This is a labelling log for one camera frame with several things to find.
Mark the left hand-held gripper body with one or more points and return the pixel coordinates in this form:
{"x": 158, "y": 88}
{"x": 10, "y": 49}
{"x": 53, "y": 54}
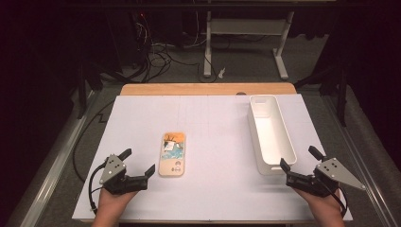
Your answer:
{"x": 113, "y": 173}

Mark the person's left hand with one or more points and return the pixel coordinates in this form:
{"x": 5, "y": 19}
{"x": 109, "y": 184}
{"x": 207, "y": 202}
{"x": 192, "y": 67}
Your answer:
{"x": 110, "y": 205}

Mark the black stand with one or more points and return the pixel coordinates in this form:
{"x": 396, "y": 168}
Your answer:
{"x": 82, "y": 91}
{"x": 342, "y": 97}

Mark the dark equipment with red light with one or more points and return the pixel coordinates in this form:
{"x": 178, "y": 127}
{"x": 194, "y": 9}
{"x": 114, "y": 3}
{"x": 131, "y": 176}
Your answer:
{"x": 124, "y": 41}

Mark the person's right hand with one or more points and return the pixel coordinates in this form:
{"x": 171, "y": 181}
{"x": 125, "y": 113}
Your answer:
{"x": 326, "y": 206}

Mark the white metal desk frame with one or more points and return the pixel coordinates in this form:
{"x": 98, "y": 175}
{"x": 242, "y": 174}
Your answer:
{"x": 247, "y": 26}

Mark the metal floor rail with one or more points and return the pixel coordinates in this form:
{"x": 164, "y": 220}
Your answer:
{"x": 362, "y": 151}
{"x": 53, "y": 170}

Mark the white plastic bin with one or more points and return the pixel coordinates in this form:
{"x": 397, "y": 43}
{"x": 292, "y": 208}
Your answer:
{"x": 271, "y": 138}

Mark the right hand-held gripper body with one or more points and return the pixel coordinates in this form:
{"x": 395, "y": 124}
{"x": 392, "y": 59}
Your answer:
{"x": 331, "y": 173}

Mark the small white floor object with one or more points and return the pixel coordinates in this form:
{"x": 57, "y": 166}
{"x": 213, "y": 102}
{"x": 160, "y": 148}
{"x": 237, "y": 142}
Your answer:
{"x": 222, "y": 73}

